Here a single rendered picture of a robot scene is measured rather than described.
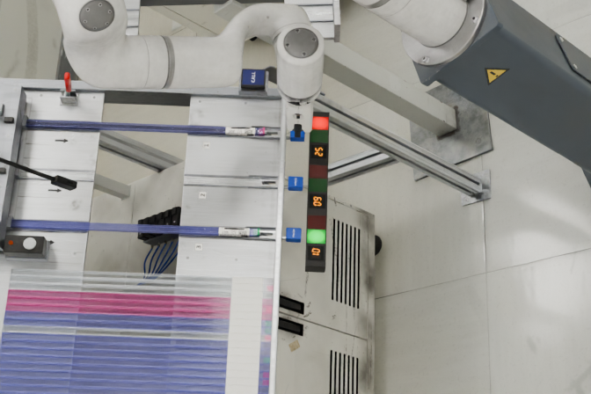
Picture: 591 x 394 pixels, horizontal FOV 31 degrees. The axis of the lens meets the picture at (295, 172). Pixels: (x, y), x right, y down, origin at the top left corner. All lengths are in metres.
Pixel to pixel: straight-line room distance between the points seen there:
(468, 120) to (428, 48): 0.85
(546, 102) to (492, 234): 0.59
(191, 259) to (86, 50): 0.57
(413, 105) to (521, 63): 0.70
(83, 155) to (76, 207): 0.11
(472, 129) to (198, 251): 0.98
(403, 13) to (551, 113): 0.46
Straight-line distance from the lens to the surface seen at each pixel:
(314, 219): 2.15
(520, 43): 2.05
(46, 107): 2.29
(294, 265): 2.60
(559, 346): 2.53
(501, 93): 2.13
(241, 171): 2.18
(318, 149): 2.21
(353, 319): 2.73
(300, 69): 1.88
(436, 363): 2.72
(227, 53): 1.84
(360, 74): 2.60
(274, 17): 1.94
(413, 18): 1.93
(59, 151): 2.24
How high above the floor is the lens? 2.11
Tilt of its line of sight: 40 degrees down
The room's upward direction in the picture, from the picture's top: 66 degrees counter-clockwise
